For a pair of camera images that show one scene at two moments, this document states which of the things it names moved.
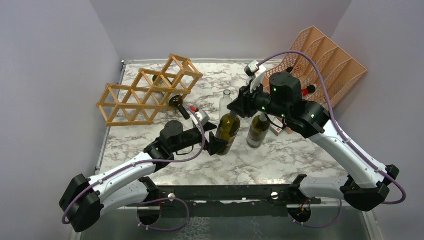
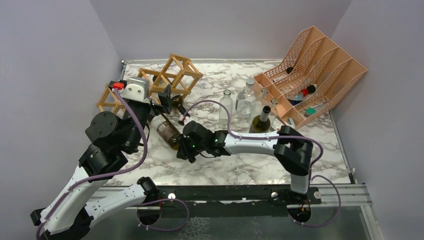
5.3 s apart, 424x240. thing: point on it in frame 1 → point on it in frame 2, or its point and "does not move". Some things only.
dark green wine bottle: x=228 y=129 → x=165 y=129
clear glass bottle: x=225 y=101 does not move
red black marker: x=310 y=89 does not move
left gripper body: x=204 y=139 → x=151 y=108
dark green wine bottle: x=259 y=129 does not move
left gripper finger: x=209 y=126 → x=165 y=99
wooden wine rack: x=151 y=91 does not move
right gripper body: x=255 y=101 → x=189 y=149
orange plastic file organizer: x=340 y=73 does not move
